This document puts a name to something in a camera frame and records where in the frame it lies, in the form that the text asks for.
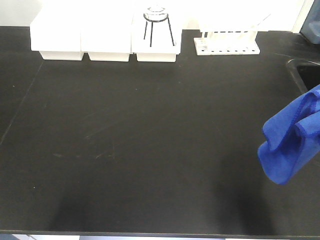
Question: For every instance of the blue microfiber cloth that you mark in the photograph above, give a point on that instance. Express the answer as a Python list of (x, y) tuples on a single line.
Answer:
[(292, 137)]

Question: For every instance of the right white plastic bin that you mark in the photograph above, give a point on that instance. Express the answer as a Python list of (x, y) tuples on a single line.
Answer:
[(161, 50)]

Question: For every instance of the white plastic bin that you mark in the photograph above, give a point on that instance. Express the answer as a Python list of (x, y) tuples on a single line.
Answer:
[(56, 35), (107, 36), (161, 50)]

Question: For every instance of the white test tube rack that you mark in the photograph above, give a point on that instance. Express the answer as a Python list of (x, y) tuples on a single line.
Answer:
[(236, 36)]

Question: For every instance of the middle white plastic bin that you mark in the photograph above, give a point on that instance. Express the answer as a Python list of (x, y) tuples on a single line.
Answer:
[(107, 36)]

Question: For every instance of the clear glass dish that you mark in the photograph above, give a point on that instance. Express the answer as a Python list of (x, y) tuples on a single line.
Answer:
[(155, 11)]

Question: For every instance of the left white plastic bin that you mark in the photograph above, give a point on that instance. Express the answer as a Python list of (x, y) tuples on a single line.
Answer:
[(56, 35)]

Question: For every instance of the black lab sink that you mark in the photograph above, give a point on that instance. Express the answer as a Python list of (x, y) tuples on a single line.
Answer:
[(305, 73)]

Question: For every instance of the blue plastic container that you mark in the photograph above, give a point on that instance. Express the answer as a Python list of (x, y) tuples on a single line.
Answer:
[(311, 26)]

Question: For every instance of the black wire tripod stand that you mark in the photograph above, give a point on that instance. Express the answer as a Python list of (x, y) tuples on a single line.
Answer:
[(160, 32)]

